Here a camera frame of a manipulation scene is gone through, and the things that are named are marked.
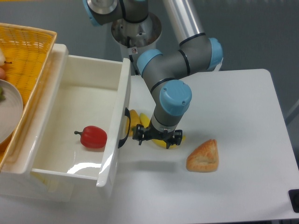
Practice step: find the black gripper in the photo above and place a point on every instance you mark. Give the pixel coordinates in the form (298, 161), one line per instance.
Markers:
(140, 134)

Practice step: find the white top drawer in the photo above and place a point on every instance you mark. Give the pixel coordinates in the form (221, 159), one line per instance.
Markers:
(92, 92)

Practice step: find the golden triangular pastry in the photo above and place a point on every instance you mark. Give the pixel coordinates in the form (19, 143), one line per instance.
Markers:
(204, 158)

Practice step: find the yellow woven basket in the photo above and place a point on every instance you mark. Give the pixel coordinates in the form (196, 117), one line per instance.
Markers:
(28, 48)

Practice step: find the yellow banana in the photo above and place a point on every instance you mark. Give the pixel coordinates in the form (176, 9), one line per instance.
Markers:
(145, 121)

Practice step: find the green food on plate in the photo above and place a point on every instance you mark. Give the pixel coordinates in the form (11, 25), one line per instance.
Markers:
(2, 96)

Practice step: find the yellow bell pepper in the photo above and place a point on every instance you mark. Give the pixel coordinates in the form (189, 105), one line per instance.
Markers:
(132, 122)

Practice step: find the white drawer cabinet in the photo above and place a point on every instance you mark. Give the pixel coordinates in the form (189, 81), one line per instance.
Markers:
(16, 175)

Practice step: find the white ribbed plate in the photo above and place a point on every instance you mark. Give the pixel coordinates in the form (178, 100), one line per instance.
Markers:
(11, 110)

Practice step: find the white table clamp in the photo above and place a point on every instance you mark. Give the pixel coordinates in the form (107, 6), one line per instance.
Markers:
(217, 67)

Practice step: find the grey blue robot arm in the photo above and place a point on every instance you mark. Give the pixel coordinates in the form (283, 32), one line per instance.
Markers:
(163, 74)

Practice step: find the pink fruit in basket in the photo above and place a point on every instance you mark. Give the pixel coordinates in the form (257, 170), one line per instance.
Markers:
(2, 74)

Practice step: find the black corner device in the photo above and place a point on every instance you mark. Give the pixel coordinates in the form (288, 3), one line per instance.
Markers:
(294, 198)

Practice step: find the red bell pepper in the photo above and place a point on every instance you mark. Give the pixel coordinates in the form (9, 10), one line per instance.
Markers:
(92, 137)

